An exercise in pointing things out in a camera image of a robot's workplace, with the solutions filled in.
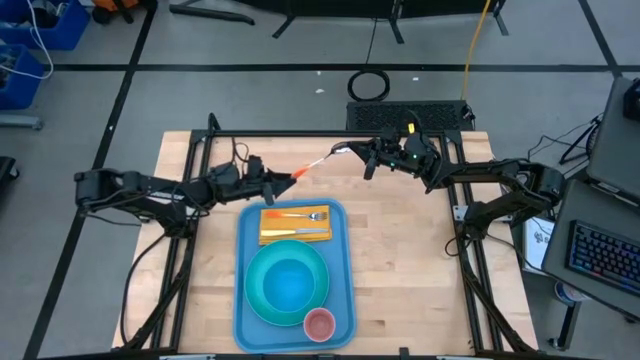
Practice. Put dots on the yellow cloth napkin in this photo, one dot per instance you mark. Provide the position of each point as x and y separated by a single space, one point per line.
300 225

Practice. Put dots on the gray metal bar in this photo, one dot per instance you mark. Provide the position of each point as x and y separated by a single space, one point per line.
20 121

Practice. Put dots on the black metal table frame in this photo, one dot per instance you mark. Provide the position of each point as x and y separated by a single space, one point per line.
325 133

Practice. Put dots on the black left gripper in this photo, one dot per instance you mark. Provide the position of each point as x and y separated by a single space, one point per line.
250 180

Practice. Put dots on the white paper sheet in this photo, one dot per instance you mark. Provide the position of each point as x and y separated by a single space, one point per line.
537 240

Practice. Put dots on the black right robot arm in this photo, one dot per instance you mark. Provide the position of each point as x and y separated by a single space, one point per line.
500 177

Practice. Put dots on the white blue round container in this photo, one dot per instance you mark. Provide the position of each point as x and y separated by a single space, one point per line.
567 292

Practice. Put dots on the orange shop vacuum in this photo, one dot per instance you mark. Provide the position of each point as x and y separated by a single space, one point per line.
115 4

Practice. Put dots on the black desk stand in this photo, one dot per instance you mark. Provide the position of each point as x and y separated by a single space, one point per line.
567 325

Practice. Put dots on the gray desk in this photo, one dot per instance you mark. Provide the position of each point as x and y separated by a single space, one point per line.
570 210

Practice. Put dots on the blue plastic tray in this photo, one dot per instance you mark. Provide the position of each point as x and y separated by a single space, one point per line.
345 280

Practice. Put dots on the pink ribbed cup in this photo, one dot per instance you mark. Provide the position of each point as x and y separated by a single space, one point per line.
319 325

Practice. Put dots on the black folding partition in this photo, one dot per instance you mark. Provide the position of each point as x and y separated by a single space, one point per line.
350 6

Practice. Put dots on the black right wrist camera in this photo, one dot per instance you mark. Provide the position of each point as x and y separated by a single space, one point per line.
391 137

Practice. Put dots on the backlit black keyboard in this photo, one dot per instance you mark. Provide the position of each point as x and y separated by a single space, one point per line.
605 255

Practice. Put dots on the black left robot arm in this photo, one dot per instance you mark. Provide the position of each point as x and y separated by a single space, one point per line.
150 192

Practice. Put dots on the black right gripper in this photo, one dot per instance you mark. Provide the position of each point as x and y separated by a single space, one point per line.
410 155

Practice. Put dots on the blue bowl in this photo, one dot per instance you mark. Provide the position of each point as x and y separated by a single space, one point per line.
289 285

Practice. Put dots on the blue floor bin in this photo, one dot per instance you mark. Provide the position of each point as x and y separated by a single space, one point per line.
20 80
60 30

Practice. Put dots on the black vacuum wand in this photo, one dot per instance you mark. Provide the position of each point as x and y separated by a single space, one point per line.
210 14

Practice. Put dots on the teal plate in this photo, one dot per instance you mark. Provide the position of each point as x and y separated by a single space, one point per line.
252 285

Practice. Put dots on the black vented computer case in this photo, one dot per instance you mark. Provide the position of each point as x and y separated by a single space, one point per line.
390 116

